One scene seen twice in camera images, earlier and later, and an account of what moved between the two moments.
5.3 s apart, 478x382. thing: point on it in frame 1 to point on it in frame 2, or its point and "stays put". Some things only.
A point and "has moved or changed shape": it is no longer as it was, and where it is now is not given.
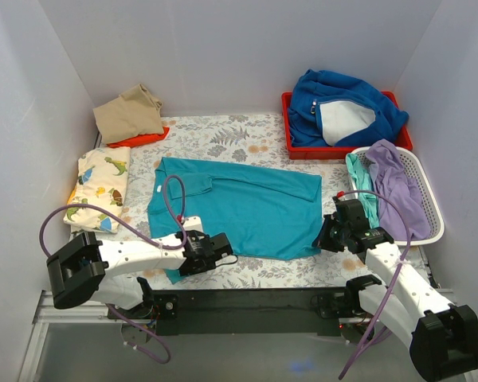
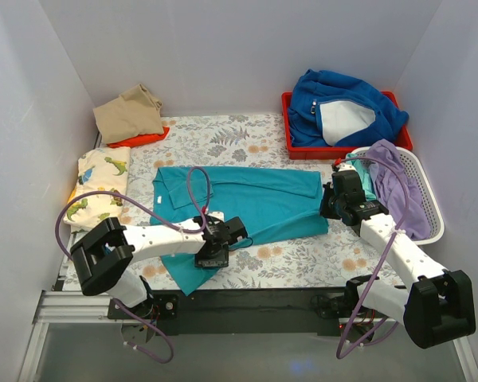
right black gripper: [323, 235] to [329, 206]
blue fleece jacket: [329, 109] stays put
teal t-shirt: [268, 214] has moved or changed shape
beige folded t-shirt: [132, 113] stays put
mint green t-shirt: [362, 177] stays put
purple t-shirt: [388, 171] stays put
